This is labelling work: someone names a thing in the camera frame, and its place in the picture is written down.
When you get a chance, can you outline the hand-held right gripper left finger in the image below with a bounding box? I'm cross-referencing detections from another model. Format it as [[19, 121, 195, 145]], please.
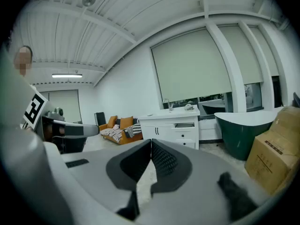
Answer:
[[61, 138, 153, 221]]

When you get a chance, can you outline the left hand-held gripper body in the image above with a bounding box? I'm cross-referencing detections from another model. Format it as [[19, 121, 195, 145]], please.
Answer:
[[22, 92, 66, 154]]

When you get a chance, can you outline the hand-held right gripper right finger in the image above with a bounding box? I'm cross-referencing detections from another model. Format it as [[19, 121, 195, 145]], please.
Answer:
[[142, 138, 267, 224]]

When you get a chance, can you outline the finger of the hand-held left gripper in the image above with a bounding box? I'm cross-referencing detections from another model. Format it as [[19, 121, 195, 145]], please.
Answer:
[[53, 120, 100, 138]]

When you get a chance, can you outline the white drawer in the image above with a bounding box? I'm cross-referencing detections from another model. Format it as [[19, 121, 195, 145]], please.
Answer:
[[173, 122, 197, 140], [176, 140, 196, 150]]

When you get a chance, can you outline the black chair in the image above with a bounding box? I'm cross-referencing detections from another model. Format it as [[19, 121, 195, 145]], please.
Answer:
[[94, 112, 107, 126]]

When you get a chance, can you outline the white vanity cabinet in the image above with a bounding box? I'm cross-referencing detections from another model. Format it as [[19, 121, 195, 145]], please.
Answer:
[[137, 104, 201, 150]]

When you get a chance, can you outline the beige roller blind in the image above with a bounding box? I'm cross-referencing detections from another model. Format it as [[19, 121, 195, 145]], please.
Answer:
[[217, 24, 264, 85], [151, 27, 233, 103], [48, 90, 82, 123], [248, 26, 280, 77]]

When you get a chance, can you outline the orange cushion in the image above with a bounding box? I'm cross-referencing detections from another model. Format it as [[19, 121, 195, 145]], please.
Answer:
[[120, 116, 134, 128], [107, 115, 118, 128]]

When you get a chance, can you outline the black white striped blanket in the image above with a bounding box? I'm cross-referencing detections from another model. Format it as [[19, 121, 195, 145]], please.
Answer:
[[100, 123, 142, 142]]

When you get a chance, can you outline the ceiling tube lamp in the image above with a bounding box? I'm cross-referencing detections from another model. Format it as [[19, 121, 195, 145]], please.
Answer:
[[51, 73, 83, 79]]

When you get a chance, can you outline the person's head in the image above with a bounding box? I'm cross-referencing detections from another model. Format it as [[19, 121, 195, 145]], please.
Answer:
[[13, 45, 33, 77]]

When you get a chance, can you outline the chrome faucet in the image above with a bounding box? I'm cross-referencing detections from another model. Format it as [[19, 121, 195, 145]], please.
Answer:
[[162, 98, 174, 112]]

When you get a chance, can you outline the dark bathtub behind window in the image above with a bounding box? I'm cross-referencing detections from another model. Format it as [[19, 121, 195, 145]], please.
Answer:
[[202, 99, 225, 114]]

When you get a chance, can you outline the dark green white bathtub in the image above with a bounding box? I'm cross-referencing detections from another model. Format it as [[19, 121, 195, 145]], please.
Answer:
[[213, 106, 285, 161]]

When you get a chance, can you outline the large cardboard box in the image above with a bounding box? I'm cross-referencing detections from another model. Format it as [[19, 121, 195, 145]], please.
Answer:
[[244, 125, 300, 195]]

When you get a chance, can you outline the small cardboard box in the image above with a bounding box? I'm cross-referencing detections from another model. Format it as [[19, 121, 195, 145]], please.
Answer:
[[269, 105, 300, 140]]

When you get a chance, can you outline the grey gripper camera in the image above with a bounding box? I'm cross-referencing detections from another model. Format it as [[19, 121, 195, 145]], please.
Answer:
[[48, 106, 66, 121]]

